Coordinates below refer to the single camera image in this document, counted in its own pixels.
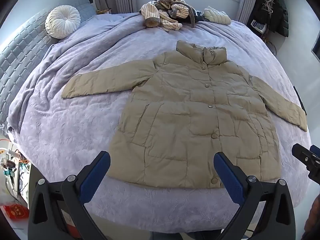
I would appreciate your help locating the khaki quilted jacket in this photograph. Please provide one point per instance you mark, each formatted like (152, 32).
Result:
(187, 120)

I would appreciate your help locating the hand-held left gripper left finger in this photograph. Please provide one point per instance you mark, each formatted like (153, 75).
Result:
(95, 177)

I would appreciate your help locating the cream striped garment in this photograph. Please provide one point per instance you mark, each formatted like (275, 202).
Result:
(172, 21)

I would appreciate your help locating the person's brown clothing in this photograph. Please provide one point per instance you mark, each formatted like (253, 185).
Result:
(313, 222)

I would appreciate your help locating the small printed box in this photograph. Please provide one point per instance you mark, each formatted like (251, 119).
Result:
(258, 26)

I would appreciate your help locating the grey quilted headboard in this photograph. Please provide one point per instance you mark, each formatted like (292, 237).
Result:
(22, 55)

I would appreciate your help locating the folded cream quilted garment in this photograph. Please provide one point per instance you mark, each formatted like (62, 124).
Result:
(217, 16)

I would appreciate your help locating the dark clothes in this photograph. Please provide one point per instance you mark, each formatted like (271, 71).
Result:
(198, 17)

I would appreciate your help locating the hanging black coats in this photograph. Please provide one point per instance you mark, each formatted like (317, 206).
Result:
(275, 10)

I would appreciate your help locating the cluttered bedside table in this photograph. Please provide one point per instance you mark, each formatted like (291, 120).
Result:
(10, 165)

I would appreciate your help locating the round white pleated pillow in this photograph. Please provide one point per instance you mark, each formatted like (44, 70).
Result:
(62, 21)

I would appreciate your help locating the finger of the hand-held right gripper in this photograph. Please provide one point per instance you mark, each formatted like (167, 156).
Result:
(302, 153)

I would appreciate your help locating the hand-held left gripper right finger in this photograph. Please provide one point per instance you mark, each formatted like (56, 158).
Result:
(228, 177)

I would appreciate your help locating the red packet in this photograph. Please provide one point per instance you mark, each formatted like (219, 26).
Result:
(15, 212)

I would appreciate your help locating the purple fleece bed blanket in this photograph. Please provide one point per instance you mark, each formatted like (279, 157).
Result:
(87, 130)

